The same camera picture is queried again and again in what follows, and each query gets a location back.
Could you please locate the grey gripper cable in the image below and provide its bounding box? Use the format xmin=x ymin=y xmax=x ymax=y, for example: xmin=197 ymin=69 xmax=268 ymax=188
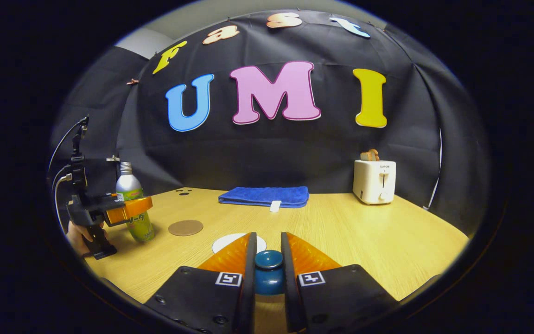
xmin=52 ymin=173 xmax=73 ymax=223
xmin=48 ymin=118 xmax=86 ymax=172

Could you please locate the blue folded towel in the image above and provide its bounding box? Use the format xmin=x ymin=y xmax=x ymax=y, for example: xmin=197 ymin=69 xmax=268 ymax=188
xmin=218 ymin=186 xmax=310 ymax=213

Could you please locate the round brown coaster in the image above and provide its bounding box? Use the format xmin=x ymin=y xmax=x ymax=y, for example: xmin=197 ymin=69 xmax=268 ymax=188
xmin=168 ymin=219 xmax=204 ymax=237

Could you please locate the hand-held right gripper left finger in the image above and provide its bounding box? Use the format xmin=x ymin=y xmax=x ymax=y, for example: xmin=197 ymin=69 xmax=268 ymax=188
xmin=145 ymin=231 xmax=258 ymax=334

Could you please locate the black backdrop cloth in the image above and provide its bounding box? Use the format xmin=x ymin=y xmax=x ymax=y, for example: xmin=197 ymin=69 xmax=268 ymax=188
xmin=49 ymin=9 xmax=490 ymax=237

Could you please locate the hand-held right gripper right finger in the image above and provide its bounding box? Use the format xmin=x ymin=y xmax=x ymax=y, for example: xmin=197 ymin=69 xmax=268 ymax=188
xmin=280 ymin=231 xmax=400 ymax=334

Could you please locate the teal teacup lid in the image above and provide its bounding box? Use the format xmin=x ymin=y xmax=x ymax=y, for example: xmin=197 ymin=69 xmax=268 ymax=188
xmin=254 ymin=250 xmax=286 ymax=296

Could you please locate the silver green water bottle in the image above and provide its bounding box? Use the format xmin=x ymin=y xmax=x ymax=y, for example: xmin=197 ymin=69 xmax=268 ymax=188
xmin=115 ymin=162 xmax=155 ymax=243

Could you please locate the white toaster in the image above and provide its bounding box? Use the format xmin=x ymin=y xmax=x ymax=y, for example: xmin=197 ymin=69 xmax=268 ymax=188
xmin=353 ymin=159 xmax=397 ymax=205

